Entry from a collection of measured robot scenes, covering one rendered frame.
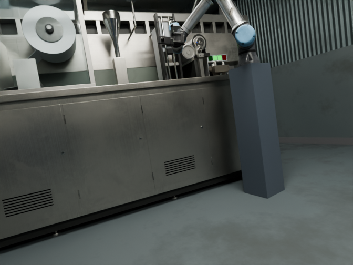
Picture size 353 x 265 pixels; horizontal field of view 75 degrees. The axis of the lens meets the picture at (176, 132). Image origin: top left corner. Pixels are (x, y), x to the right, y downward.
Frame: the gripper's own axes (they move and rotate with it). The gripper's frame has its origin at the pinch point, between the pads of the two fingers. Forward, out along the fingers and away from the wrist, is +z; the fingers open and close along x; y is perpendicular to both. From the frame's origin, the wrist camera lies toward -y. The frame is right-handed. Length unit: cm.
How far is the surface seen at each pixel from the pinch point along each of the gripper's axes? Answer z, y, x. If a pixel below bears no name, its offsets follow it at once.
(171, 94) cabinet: -35.3, -2.9, 32.1
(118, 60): -53, -46, 3
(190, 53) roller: -75, 12, -7
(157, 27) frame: -48, -14, -20
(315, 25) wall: -159, 162, -57
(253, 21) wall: -227, 108, -89
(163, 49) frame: -53, -10, -5
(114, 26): -52, -49, -23
